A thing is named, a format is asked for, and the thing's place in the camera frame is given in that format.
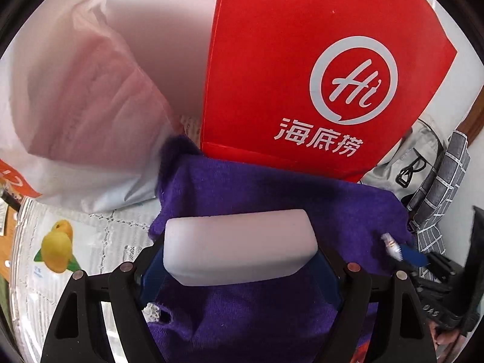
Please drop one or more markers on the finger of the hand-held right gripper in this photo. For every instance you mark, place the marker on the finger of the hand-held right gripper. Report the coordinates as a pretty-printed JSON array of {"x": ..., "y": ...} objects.
[{"x": 413, "y": 256}]

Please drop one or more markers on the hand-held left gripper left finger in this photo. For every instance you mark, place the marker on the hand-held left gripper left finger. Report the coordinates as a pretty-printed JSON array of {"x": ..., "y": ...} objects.
[{"x": 150, "y": 274}]

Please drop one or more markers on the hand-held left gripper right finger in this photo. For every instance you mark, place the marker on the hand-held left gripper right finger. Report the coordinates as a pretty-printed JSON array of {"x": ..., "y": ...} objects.
[{"x": 329, "y": 284}]

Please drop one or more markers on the white patterned sock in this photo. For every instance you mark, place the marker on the white patterned sock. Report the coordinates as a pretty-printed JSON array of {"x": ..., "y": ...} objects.
[{"x": 391, "y": 247}]

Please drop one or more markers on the white sponge block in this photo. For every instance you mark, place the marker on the white sponge block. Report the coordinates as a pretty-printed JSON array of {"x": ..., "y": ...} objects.
[{"x": 238, "y": 245}]

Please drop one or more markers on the person's right hand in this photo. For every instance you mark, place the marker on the person's right hand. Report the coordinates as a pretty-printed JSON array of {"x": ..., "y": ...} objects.
[{"x": 448, "y": 346}]

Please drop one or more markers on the grey checked cloth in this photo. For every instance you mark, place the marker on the grey checked cloth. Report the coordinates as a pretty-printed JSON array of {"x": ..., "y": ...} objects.
[{"x": 442, "y": 181}]

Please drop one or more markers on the grey backpack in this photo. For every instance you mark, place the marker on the grey backpack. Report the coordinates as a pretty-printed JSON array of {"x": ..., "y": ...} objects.
[{"x": 404, "y": 158}]

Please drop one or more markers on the purple knit cloth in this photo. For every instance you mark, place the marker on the purple knit cloth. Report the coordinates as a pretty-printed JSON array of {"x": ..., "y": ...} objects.
[{"x": 261, "y": 196}]

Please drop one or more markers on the wooden nightstand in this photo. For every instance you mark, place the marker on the wooden nightstand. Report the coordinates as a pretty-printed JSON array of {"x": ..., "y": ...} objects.
[{"x": 8, "y": 259}]

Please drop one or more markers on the white plastic shopping bag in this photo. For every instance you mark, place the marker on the white plastic shopping bag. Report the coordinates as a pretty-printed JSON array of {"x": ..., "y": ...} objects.
[{"x": 94, "y": 94}]

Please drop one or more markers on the red paper bag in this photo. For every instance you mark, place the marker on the red paper bag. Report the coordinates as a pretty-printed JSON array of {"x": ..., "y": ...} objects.
[{"x": 287, "y": 60}]

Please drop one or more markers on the wooden door frame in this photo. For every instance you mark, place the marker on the wooden door frame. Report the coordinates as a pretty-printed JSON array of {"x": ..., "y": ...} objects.
[{"x": 472, "y": 128}]

